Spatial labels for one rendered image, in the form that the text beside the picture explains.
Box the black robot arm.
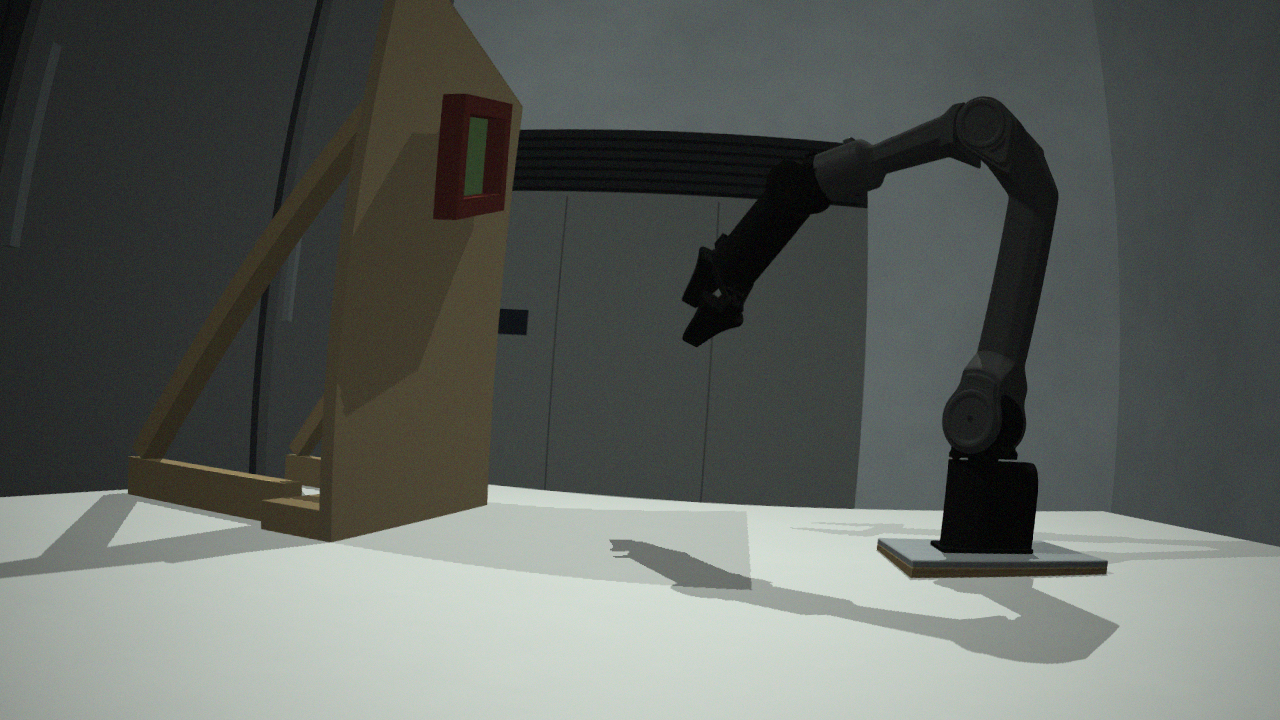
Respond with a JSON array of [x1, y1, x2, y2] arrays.
[[735, 96, 1059, 553]]

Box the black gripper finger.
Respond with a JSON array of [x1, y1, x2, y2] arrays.
[[684, 290, 742, 347], [682, 247, 719, 307]]

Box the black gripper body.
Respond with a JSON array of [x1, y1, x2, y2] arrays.
[[701, 228, 774, 322]]

